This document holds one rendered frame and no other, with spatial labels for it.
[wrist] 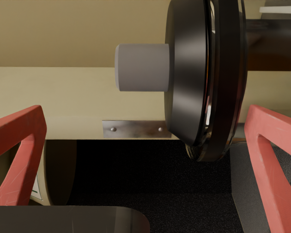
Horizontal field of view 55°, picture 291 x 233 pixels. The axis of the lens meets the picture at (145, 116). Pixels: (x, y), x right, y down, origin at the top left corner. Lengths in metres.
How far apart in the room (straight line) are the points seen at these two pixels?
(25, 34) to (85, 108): 0.47
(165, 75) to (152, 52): 0.01
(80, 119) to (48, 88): 0.07
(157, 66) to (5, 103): 0.21
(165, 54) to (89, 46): 0.56
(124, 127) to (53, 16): 0.47
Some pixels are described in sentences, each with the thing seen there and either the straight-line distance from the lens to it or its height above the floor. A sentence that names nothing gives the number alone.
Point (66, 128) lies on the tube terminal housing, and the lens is 0.29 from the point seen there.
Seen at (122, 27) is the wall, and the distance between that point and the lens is 0.69.
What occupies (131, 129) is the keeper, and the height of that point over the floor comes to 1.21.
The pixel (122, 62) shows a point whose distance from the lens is 0.16.
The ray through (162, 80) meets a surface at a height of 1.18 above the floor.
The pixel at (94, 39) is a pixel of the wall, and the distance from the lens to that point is 0.71.
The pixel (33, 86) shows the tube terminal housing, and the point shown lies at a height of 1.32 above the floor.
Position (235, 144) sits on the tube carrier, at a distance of 0.16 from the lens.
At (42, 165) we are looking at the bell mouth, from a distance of 0.38.
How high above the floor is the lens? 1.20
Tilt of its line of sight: 1 degrees down
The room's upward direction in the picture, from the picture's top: 90 degrees counter-clockwise
